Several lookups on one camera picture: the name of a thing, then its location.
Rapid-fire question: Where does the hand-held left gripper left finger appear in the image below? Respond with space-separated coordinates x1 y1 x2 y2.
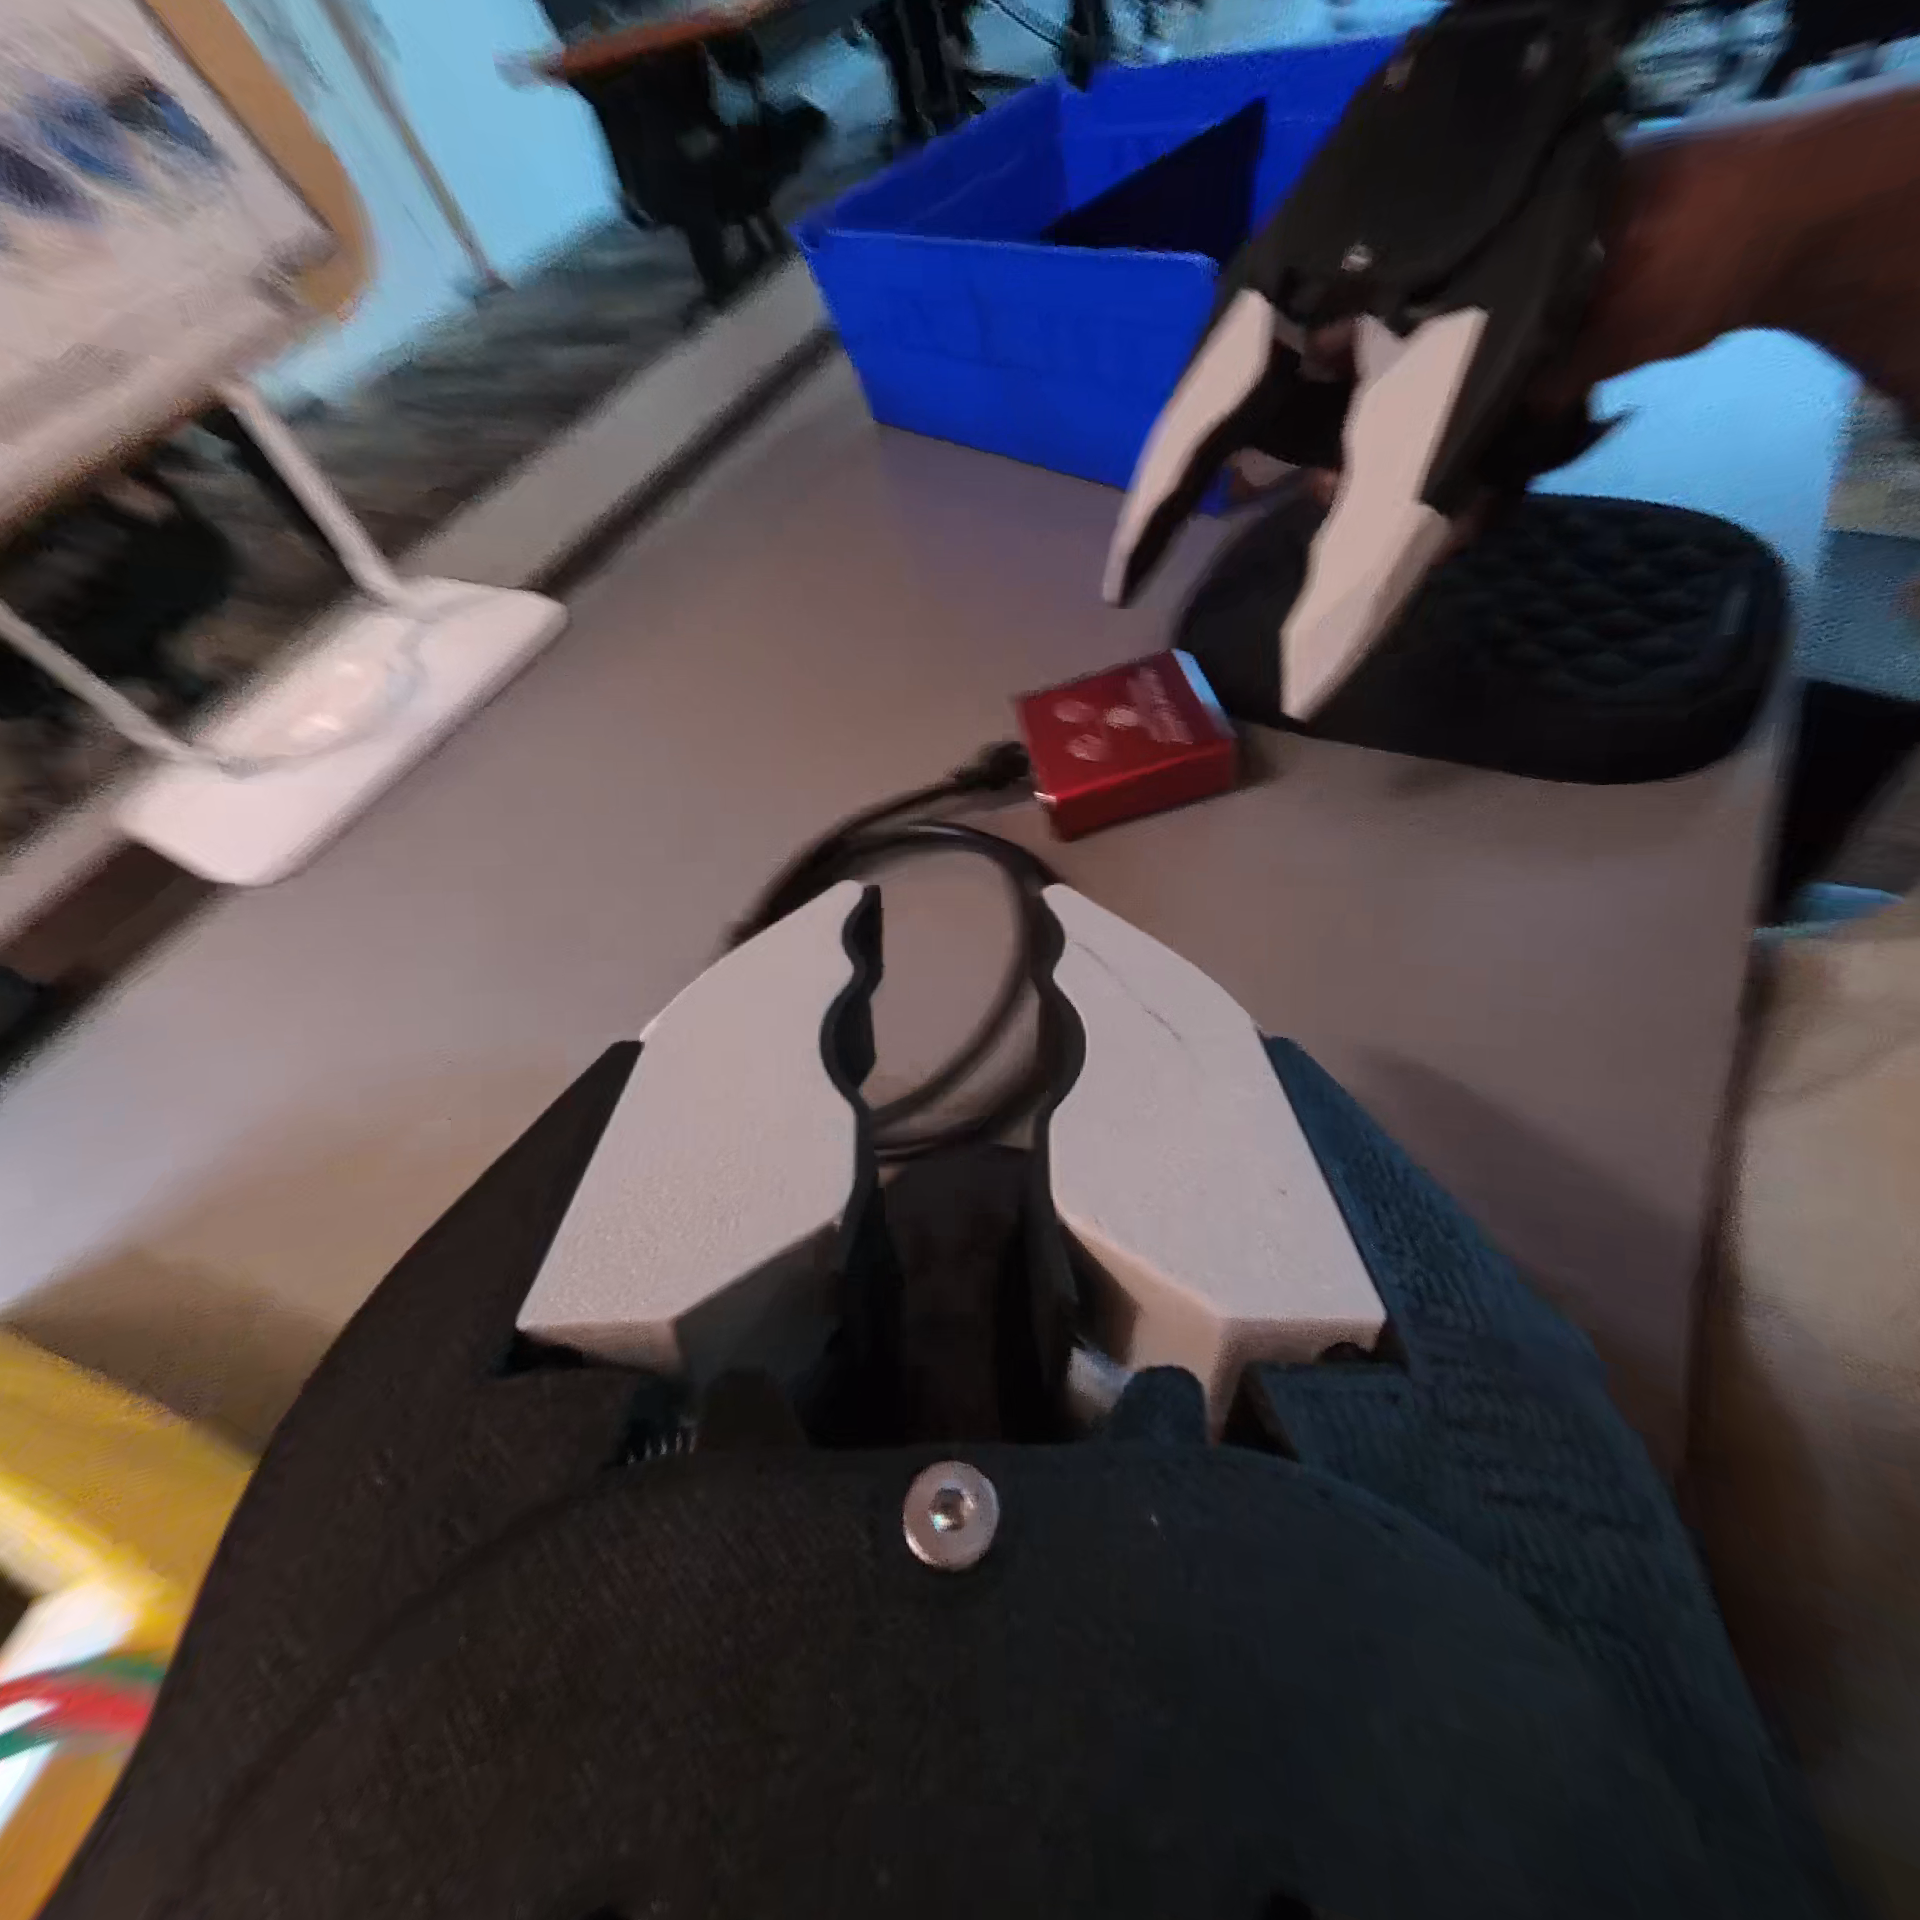
516 882 892 1377

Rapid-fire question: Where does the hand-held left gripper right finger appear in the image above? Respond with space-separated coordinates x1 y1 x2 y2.
1037 882 1392 1441

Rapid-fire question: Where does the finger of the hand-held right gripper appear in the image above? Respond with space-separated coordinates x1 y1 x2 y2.
1279 307 1492 725
1098 289 1279 610

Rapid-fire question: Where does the blue plastic bin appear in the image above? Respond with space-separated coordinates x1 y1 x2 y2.
791 37 1415 515

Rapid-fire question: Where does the black ethernet cable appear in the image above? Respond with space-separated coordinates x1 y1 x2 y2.
724 740 1085 1166

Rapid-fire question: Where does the red ethernet splitter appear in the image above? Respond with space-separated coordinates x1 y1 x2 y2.
1012 648 1242 843

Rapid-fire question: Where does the yellow plastic bin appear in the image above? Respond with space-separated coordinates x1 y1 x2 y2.
0 1324 260 1920

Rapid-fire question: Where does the green ethernet cable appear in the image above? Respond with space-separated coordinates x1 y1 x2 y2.
0 1646 170 1760

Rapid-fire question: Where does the red ethernet cable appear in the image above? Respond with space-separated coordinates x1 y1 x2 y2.
0 1669 162 1745

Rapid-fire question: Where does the person's right forearm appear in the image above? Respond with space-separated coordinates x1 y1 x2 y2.
1819 80 1920 400

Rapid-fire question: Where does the grey desk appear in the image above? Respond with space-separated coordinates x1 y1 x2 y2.
0 321 1802 1479

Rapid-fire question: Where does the black padded wrist rest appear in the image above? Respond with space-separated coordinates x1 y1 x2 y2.
1173 493 1791 788

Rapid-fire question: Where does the black bin divider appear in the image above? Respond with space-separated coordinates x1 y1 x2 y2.
1039 94 1272 261

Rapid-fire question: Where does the white document stand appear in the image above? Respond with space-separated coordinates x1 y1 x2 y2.
0 378 575 890

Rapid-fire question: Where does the long office table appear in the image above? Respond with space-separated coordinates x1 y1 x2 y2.
508 0 830 305

